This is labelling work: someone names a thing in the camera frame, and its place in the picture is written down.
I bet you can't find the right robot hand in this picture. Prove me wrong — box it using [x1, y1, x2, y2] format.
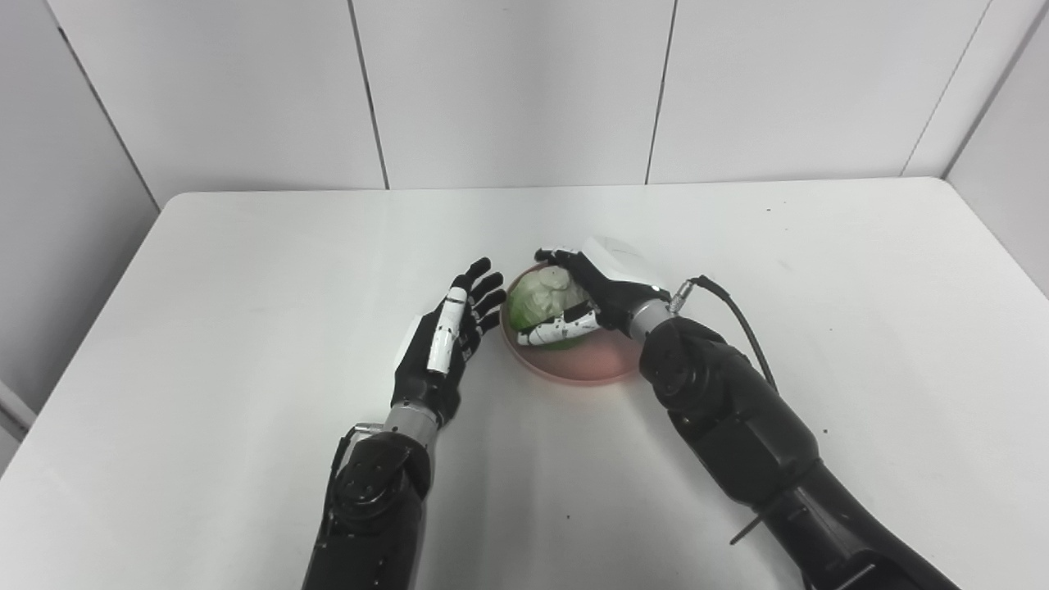
[516, 235, 673, 348]

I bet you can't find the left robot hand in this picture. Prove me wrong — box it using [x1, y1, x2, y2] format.
[390, 256, 508, 429]

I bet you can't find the green white cabbage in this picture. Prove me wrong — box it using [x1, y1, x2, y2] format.
[504, 266, 599, 352]

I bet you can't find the pink plate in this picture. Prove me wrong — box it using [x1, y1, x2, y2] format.
[498, 262, 644, 386]

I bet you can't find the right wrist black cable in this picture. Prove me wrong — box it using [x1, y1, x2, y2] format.
[668, 275, 779, 394]

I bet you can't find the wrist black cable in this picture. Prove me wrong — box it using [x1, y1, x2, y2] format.
[328, 422, 386, 484]
[668, 275, 779, 394]

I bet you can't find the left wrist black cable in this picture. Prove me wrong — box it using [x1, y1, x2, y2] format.
[328, 422, 386, 484]

